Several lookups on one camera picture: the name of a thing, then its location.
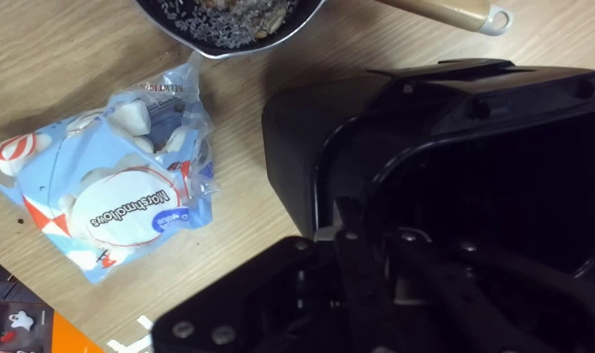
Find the nested black bin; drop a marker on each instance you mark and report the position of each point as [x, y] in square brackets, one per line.
[476, 149]

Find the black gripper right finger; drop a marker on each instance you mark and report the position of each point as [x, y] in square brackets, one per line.
[499, 300]

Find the blue marshmallow bag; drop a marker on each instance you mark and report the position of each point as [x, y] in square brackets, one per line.
[110, 184]

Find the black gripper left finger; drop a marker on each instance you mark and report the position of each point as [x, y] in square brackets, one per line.
[370, 276]

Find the orange and black book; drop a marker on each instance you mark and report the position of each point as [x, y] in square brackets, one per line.
[28, 323]

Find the white saucepan with wooden handle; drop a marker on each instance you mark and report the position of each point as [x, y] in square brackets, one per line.
[234, 27]

